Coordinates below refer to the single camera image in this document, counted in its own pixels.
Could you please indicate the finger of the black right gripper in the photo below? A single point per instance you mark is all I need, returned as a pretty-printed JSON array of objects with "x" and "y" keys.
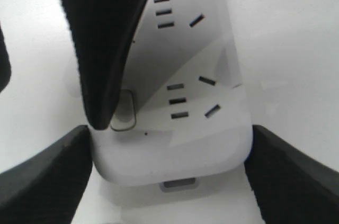
[
  {"x": 102, "y": 33},
  {"x": 5, "y": 71}
]

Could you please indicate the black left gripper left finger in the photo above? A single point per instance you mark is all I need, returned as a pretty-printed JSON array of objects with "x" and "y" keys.
[{"x": 48, "y": 187}]

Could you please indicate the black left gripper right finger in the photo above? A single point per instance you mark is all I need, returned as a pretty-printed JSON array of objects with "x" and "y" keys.
[{"x": 289, "y": 186}]

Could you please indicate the white five-outlet power strip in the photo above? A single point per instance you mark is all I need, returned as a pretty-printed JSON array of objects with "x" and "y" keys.
[{"x": 183, "y": 111}]

